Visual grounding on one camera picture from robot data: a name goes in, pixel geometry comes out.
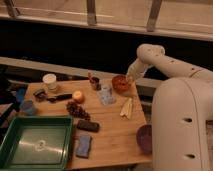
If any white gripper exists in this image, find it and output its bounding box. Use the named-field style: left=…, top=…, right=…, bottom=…
left=126, top=59, right=149, bottom=84

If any light blue cloth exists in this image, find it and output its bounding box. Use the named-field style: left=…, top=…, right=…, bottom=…
left=98, top=85, right=116, bottom=105

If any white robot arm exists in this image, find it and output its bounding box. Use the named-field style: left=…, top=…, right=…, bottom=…
left=127, top=44, right=213, bottom=171

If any red bowl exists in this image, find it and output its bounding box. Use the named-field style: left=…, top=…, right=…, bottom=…
left=112, top=75, right=133, bottom=94

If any purple bowl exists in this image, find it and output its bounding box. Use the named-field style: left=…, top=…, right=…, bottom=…
left=136, top=125, right=152, bottom=154

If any wooden table board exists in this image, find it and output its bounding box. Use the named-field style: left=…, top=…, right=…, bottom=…
left=21, top=78, right=155, bottom=171

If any yellow red apple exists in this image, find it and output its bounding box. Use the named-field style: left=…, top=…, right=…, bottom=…
left=72, top=91, right=84, bottom=103

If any dark brown rectangular block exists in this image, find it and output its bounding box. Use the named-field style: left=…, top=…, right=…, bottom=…
left=77, top=120, right=100, bottom=132

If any bunch of dark grapes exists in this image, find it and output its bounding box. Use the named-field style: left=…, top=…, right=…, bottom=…
left=66, top=101, right=90, bottom=120

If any blue sponge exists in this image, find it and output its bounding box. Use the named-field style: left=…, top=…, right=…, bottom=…
left=75, top=135, right=92, bottom=158

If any white paper cup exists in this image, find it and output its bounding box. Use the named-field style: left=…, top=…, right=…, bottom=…
left=42, top=73, right=58, bottom=92

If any blue plastic cup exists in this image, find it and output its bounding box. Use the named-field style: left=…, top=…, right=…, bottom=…
left=20, top=100, right=36, bottom=116

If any green plastic tray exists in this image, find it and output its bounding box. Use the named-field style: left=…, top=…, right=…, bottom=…
left=0, top=116, right=73, bottom=171

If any black handled tool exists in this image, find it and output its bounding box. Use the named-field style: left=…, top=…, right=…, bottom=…
left=33, top=89, right=72, bottom=103

